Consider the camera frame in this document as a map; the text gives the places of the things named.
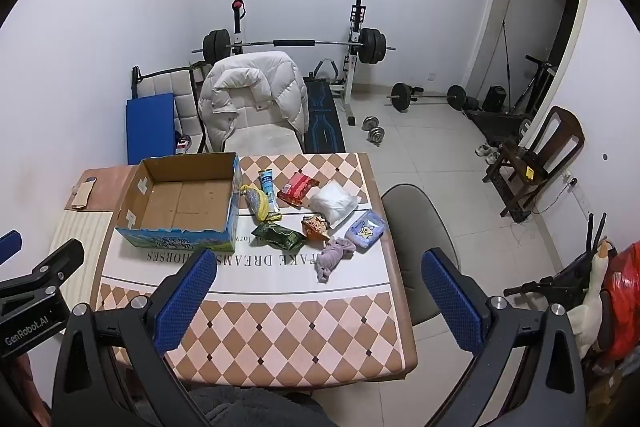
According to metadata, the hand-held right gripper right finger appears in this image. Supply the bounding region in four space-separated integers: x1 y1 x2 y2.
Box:
421 248 588 427

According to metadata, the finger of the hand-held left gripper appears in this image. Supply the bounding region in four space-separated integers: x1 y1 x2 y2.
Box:
0 231 24 265
0 238 86 303

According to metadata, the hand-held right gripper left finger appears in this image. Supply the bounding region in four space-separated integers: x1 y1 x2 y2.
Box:
52 248 219 427

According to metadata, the cardboard box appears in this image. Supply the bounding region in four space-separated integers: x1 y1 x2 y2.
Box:
115 152 242 254

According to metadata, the green snack packet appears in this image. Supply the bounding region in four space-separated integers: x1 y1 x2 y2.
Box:
251 221 307 253

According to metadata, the blue star tissue pack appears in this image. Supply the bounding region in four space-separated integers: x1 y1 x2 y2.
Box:
344 208 387 252

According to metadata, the yellow snack packet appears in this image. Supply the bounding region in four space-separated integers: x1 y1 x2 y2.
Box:
240 186 273 222

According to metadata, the purple grey cloth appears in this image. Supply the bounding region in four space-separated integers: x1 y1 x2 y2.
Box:
315 237 357 284

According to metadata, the blue white tube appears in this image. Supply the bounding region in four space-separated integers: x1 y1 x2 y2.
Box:
258 169 280 214

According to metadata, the orange snack packet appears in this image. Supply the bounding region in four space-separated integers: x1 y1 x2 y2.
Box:
300 214 333 242

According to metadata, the white plastic bag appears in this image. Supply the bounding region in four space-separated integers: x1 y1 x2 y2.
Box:
306 182 362 229

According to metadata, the red snack packet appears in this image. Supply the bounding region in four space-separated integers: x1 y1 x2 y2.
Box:
276 172 320 208

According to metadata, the brown cardboard piece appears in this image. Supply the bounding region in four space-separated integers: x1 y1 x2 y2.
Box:
71 181 96 210

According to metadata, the grey round chair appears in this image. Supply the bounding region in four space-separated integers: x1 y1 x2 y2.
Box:
380 184 463 325

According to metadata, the diamond pattern tablecloth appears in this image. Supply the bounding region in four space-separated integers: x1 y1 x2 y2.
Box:
97 151 418 383

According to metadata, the dark grey fleece garment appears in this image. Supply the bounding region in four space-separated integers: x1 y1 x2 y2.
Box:
187 386 326 427

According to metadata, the white goose plush toy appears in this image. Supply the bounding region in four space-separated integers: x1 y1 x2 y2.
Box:
567 239 618 358

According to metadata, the blue folded mat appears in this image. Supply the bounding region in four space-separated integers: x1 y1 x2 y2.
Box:
125 93 177 165

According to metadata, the red plastic bag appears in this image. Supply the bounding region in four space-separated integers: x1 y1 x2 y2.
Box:
597 242 640 363

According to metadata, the beige upholstered chair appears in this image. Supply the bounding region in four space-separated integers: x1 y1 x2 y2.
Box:
200 52 306 156

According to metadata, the black exercise platform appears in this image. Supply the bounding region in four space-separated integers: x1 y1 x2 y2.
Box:
465 107 531 142

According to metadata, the beige padded folding chair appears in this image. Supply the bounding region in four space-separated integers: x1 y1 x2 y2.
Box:
131 64 211 155

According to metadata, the dark wooden chair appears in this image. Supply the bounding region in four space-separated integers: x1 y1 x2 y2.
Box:
482 106 585 220

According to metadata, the black speaker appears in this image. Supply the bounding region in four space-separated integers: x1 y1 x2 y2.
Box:
481 86 508 112

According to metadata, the short barbell with black plates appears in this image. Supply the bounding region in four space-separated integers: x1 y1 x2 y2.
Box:
386 82 468 112

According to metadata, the white down jacket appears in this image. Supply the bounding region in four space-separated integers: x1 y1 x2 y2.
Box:
197 51 310 152

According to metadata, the black weight bench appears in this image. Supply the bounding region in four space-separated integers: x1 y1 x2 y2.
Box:
301 58 357 154

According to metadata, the black kick scooter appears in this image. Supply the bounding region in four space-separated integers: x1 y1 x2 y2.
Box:
510 54 558 115

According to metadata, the black pole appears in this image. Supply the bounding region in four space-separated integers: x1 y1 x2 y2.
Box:
502 19 512 108

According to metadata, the white bench press rack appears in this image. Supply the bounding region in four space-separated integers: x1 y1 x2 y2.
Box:
230 0 368 128

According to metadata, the black power plug cable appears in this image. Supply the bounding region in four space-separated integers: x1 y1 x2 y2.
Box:
532 174 578 215

